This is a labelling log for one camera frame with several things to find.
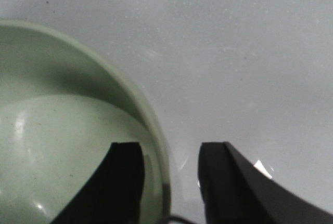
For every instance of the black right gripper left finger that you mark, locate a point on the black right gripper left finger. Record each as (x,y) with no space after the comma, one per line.
(114,191)

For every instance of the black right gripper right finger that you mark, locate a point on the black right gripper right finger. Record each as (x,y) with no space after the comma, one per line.
(234,191)

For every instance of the green bowl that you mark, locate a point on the green bowl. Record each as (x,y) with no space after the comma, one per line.
(62,106)

